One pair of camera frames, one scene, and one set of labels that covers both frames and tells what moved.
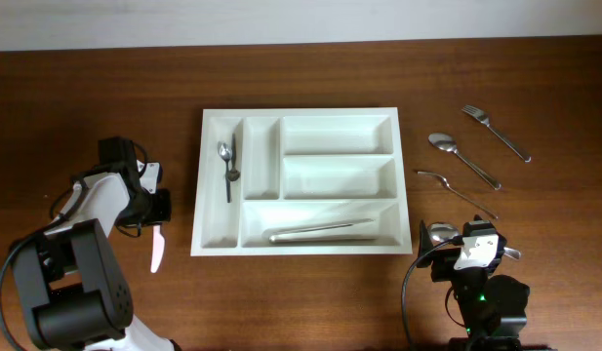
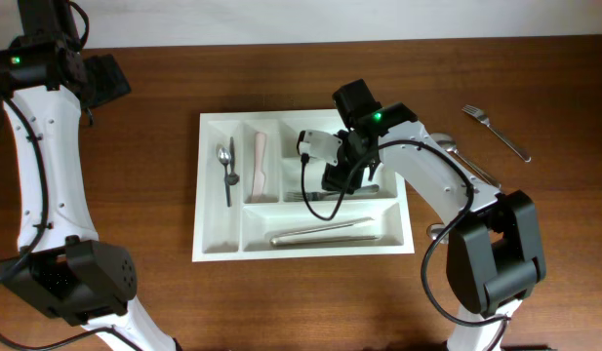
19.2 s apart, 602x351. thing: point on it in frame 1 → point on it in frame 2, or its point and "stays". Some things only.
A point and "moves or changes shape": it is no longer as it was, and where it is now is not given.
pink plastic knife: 158,248 → 260,181
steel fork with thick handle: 483,117 stays
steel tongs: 295,236 stays
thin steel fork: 477,206 moves or changes shape
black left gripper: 140,229 → 124,90
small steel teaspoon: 225,152 stays
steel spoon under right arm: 442,231 stays
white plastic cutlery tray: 301,167 stays
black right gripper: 444,258 → 337,180
